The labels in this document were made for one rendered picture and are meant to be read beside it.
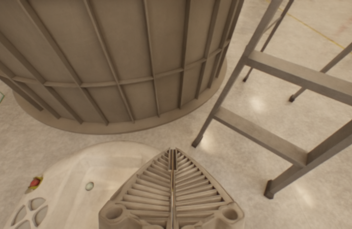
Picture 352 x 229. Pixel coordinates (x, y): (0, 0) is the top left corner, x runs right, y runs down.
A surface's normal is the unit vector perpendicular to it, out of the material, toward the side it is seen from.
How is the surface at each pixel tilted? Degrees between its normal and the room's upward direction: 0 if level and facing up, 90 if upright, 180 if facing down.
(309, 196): 0
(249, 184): 0
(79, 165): 73
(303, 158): 0
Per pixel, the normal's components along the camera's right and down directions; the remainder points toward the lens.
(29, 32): -0.03, 0.80
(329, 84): 0.04, -0.60
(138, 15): 0.36, 0.75
